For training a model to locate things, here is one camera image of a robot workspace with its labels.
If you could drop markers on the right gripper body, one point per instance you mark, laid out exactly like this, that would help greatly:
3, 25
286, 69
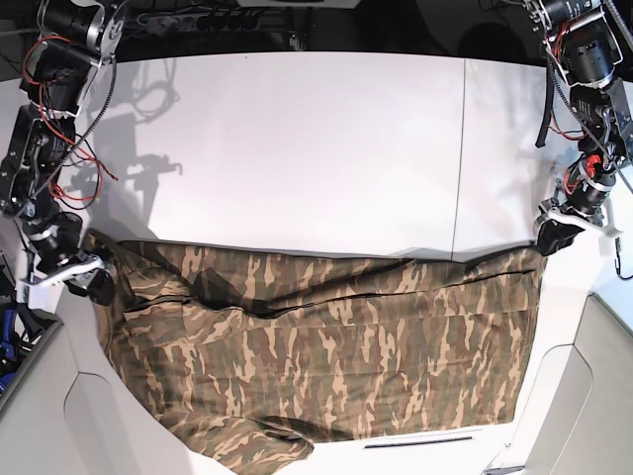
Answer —
56, 240

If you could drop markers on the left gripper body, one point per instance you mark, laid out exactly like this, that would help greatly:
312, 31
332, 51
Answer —
581, 199

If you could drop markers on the camouflage T-shirt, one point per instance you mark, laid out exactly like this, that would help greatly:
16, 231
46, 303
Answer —
252, 358

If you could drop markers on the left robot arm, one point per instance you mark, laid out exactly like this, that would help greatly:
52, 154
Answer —
586, 103

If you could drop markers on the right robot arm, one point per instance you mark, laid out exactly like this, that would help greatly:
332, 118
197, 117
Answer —
77, 40

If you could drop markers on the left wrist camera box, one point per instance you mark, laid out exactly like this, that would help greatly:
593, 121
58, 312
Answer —
608, 242

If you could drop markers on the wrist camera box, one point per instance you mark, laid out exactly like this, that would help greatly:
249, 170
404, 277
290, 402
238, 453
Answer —
41, 296
608, 242

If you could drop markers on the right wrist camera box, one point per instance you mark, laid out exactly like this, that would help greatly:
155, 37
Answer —
41, 296

